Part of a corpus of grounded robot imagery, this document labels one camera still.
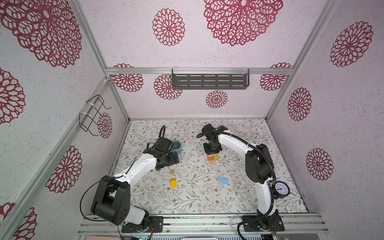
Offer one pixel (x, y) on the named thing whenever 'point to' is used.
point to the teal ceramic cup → (177, 146)
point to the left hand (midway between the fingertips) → (170, 163)
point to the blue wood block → (223, 180)
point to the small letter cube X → (172, 171)
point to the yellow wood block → (173, 182)
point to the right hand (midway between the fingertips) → (209, 150)
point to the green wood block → (215, 157)
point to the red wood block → (210, 158)
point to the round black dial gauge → (281, 189)
